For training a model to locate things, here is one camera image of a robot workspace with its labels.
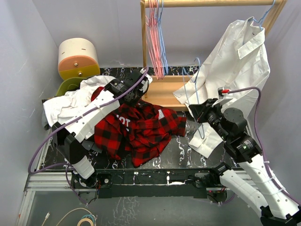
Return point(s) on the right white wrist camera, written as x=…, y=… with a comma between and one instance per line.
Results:
x=224, y=96

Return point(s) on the pink wire hanger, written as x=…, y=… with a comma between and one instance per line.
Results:
x=154, y=46

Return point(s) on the light blue wire hanger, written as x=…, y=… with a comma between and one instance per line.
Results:
x=200, y=131

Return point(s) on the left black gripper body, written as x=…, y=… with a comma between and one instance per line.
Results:
x=138, y=94

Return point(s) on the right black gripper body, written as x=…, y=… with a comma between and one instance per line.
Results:
x=213, y=117

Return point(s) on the white shirt on hanger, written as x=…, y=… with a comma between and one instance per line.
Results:
x=239, y=60

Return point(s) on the grey garment in pile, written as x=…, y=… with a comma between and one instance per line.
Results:
x=88, y=144

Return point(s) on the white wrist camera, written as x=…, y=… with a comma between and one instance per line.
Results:
x=224, y=96
x=145, y=83

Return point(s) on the aluminium frame rail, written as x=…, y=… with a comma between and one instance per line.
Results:
x=49, y=197

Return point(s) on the red black plaid shirt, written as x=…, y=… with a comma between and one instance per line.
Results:
x=144, y=130

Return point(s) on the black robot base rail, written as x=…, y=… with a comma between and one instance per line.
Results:
x=111, y=183

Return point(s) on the green laundry basket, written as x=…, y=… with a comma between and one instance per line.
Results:
x=70, y=84

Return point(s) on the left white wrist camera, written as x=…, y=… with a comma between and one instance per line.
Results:
x=145, y=83

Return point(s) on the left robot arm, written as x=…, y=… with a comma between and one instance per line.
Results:
x=68, y=137

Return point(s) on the blue hanger holding shirt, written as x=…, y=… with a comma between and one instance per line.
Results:
x=261, y=20

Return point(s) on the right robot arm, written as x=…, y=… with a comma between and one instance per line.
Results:
x=267, y=200

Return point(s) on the wooden clothes rack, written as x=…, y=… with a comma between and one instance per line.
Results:
x=160, y=91

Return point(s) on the cream cylindrical drum toy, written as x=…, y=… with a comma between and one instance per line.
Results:
x=77, y=57

